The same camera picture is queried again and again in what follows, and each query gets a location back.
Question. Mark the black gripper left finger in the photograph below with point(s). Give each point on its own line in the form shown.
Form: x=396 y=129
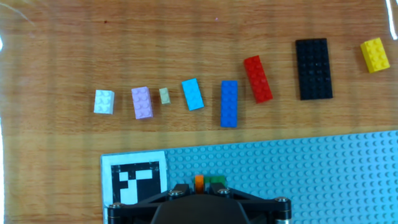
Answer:
x=140 y=208

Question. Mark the cyan Lego plate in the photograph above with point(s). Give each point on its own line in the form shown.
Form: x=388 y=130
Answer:
x=192 y=94

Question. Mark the yellow Lego brick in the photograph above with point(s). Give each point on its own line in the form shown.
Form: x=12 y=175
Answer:
x=375 y=55

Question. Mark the black white fiducial marker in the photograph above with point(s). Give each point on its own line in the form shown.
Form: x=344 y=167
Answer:
x=135 y=182

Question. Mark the small tan Lego brick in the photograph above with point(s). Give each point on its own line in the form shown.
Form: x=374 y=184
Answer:
x=164 y=96

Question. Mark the orange Lego plate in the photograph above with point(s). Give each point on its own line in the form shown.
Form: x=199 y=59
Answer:
x=199 y=184

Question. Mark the wood pattern table mat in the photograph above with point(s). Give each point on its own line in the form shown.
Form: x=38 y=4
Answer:
x=186 y=31

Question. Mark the black Lego plate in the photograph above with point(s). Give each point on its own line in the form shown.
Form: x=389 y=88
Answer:
x=313 y=69

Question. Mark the pink Lego brick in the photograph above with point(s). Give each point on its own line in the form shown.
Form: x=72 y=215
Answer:
x=142 y=102

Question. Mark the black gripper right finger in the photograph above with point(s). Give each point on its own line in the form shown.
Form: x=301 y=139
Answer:
x=264 y=208

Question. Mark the blue Lego brick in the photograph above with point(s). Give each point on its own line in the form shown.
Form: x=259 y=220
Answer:
x=229 y=104

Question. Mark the green square Lego plate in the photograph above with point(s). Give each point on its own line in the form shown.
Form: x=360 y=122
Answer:
x=216 y=180

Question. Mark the grey Lego baseplate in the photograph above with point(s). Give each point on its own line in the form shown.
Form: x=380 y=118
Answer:
x=295 y=177

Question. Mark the red Lego brick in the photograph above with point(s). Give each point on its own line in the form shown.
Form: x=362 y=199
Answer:
x=258 y=79

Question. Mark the white Lego brick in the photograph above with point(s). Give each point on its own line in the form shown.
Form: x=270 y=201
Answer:
x=104 y=101

